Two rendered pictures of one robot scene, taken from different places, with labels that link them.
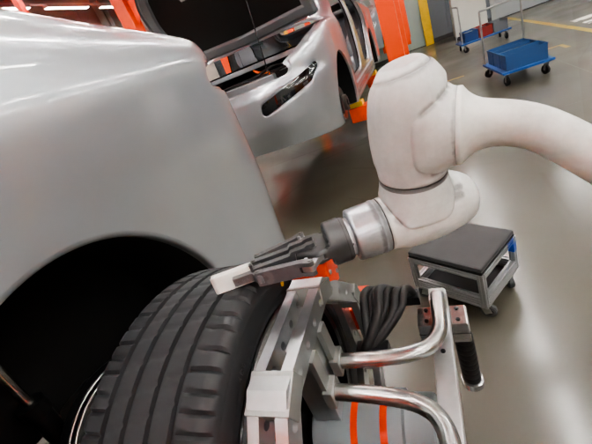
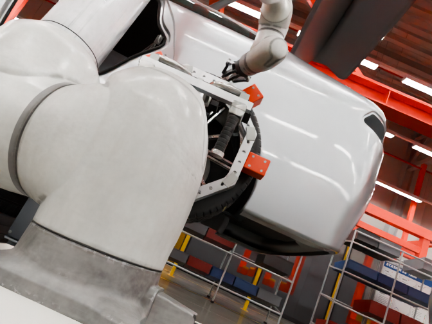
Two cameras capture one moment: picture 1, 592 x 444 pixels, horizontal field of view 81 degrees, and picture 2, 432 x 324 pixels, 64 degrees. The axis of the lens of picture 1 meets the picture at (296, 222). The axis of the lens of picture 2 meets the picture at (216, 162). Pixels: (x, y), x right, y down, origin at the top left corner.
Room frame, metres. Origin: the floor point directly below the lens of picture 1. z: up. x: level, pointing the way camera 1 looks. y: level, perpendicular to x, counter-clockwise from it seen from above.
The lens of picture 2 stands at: (0.06, -1.18, 0.43)
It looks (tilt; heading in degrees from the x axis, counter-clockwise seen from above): 16 degrees up; 66
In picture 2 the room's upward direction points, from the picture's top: 25 degrees clockwise
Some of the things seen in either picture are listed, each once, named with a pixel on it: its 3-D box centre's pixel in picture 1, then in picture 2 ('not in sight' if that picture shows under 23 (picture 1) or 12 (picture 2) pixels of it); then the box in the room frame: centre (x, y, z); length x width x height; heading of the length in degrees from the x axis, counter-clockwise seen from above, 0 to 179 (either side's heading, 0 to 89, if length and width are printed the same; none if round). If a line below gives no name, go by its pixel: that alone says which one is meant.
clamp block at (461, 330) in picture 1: (443, 323); (236, 113); (0.49, -0.19, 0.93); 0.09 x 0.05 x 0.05; 64
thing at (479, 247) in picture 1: (463, 265); not in sight; (1.47, -0.74, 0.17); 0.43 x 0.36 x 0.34; 30
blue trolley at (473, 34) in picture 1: (480, 22); not in sight; (8.06, -5.48, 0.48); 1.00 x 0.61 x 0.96; 70
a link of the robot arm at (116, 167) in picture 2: not in sight; (133, 157); (0.15, -0.76, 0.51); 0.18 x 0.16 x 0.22; 144
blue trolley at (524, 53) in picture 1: (513, 40); not in sight; (4.88, -3.76, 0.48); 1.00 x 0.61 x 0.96; 159
